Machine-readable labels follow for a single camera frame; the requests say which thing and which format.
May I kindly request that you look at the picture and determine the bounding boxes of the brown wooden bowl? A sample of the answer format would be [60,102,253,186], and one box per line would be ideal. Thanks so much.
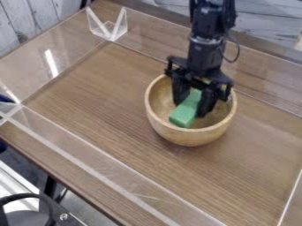
[144,74,237,147]

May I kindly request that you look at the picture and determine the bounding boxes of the grey metal base plate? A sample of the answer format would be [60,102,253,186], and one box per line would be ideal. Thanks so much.
[38,194,86,226]

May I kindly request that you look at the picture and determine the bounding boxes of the green rectangular block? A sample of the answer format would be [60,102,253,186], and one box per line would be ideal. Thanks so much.
[168,89,201,128]

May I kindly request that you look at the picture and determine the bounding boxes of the black table leg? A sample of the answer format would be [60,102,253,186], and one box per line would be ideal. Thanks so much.
[44,176,57,199]

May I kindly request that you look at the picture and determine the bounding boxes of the clear acrylic corner bracket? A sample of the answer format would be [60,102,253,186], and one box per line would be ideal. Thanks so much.
[85,7,127,42]

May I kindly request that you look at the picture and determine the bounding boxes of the black cable loop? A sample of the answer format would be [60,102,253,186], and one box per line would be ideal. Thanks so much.
[0,192,54,226]

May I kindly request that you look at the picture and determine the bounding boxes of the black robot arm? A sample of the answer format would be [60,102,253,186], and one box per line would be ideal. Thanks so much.
[165,0,240,117]

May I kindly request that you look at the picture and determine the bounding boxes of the blue object at left edge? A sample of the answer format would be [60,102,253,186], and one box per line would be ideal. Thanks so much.
[0,94,14,103]

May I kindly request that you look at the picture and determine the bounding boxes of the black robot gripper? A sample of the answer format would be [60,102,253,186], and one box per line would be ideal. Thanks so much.
[165,39,233,117]

